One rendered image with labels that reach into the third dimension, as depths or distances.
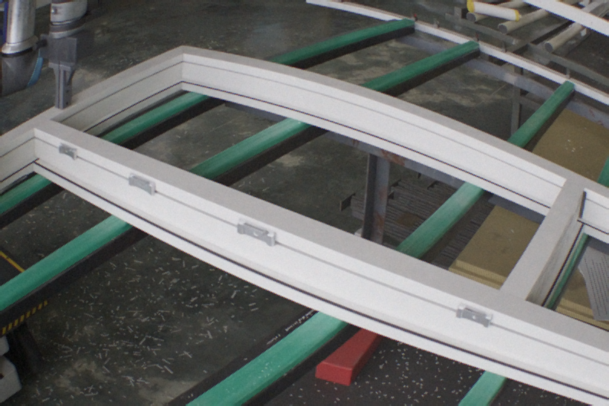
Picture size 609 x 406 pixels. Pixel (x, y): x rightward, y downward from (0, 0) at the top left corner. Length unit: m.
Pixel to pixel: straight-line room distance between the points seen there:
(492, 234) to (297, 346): 0.79
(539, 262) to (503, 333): 0.14
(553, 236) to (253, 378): 0.45
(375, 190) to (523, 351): 0.76
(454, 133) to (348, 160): 2.00
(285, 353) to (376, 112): 0.57
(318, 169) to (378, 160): 1.67
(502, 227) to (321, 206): 1.40
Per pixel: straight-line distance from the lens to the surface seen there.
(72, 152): 1.21
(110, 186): 1.16
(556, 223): 1.08
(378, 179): 1.54
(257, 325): 2.37
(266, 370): 0.87
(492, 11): 2.67
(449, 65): 1.93
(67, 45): 1.30
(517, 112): 2.60
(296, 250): 0.98
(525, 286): 0.92
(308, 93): 1.42
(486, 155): 1.28
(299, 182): 3.09
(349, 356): 1.27
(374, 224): 1.58
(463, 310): 0.89
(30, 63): 1.80
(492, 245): 1.58
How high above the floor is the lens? 1.43
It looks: 29 degrees down
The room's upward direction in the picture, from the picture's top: 3 degrees clockwise
